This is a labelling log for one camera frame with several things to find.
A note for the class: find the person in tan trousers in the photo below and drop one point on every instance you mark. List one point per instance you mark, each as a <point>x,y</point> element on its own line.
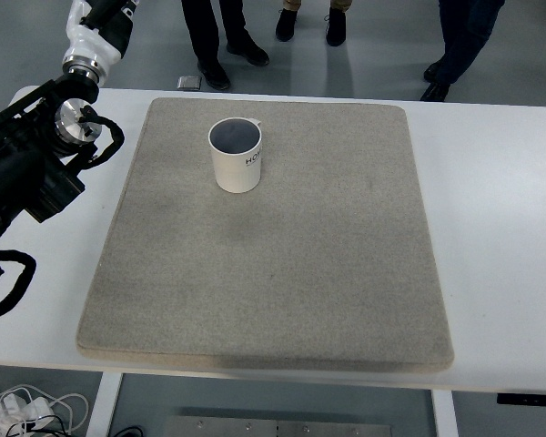
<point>286,25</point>

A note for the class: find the person in dark blue trousers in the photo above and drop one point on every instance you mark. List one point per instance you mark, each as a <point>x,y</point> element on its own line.
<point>464,41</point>

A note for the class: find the grey metal plate with screws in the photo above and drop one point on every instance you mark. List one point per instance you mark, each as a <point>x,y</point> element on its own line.
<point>277,428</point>

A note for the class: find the white cup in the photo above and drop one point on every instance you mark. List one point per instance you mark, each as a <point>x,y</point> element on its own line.
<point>236,177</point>

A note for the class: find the person in black trousers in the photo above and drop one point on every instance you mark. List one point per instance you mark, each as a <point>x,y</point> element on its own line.
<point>205,27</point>

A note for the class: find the grey-brown felt mat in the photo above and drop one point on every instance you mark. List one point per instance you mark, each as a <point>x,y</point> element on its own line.
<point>277,273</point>

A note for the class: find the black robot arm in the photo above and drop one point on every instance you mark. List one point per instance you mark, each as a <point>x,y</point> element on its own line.
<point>9,173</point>

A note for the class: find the white table leg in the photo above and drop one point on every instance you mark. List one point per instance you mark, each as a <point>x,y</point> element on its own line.
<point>105,405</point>
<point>443,416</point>

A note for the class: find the black table control panel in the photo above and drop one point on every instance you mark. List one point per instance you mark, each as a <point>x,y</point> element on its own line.
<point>528,399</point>

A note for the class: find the small grey floor box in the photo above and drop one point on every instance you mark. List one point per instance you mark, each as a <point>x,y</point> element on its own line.
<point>190,83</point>

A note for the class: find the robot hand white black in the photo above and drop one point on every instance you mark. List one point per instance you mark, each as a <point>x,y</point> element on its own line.
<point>84,41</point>

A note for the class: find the white power strip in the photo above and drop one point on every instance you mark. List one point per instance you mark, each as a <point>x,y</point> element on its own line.
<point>36,407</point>

